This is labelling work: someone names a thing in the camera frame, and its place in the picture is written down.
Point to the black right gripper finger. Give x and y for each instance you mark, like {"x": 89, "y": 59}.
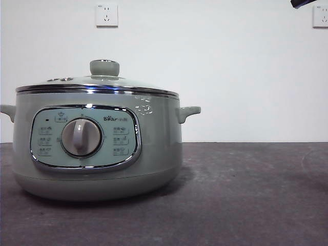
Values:
{"x": 302, "y": 3}

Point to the glass lid with green knob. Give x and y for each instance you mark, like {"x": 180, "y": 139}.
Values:
{"x": 104, "y": 68}

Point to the pale green electric pot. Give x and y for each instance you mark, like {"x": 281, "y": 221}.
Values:
{"x": 159, "y": 143}

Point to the white wall socket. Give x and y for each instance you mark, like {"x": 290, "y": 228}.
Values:
{"x": 106, "y": 15}
{"x": 321, "y": 18}

